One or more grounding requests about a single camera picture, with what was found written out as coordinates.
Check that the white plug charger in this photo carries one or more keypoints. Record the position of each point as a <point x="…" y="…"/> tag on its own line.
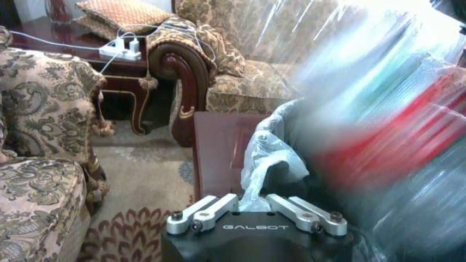
<point x="133" y="45"/>

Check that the dark round trash bin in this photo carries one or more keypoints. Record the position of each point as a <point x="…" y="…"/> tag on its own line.
<point x="312" y="142"/>

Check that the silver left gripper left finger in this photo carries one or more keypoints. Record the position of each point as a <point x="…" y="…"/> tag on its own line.
<point x="203" y="214"/>

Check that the clear red green plastic package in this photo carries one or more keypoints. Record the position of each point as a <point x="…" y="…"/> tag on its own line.
<point x="392" y="90"/>

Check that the beige floral rug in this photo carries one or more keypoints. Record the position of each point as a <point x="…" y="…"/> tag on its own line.
<point x="145" y="174"/>

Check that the floral upholstered armchair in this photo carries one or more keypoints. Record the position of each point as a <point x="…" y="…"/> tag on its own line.
<point x="40" y="114"/>

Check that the dark wooden side table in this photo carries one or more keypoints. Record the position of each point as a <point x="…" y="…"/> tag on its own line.
<point x="123" y="82"/>

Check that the pale blue bin liner bag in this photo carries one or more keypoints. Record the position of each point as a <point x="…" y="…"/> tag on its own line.
<point x="266" y="155"/>

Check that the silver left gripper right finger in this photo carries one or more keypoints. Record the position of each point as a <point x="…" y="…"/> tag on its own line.
<point x="306" y="214"/>

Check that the reddish brown coffee table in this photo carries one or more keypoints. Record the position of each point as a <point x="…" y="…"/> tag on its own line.
<point x="222" y="142"/>

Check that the beige tassel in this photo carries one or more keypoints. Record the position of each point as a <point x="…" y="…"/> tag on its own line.
<point x="103" y="128"/>
<point x="148" y="82"/>

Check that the white power strip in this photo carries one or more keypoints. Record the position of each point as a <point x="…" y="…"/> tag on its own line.
<point x="117" y="52"/>

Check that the gold patterned cushion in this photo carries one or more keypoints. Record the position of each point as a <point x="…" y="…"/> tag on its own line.
<point x="120" y="13"/>

